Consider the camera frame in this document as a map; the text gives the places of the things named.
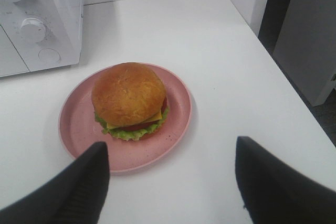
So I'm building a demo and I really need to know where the pink speckled plate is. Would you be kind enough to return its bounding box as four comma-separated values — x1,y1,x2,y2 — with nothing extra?
59,64,193,175

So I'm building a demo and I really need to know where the white microwave oven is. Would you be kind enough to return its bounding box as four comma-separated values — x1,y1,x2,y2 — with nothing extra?
1,0,83,77

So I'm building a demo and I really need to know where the burger with lettuce and cheese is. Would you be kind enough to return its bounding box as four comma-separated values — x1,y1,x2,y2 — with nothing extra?
91,62,170,141

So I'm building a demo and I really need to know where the round white door button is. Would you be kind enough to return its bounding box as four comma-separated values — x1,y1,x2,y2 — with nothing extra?
38,48,61,65

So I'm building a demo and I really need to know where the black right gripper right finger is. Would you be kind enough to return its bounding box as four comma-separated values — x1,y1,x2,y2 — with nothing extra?
236,136,335,223

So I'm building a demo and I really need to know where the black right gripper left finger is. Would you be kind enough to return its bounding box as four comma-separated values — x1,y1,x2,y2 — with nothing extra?
1,142,108,223

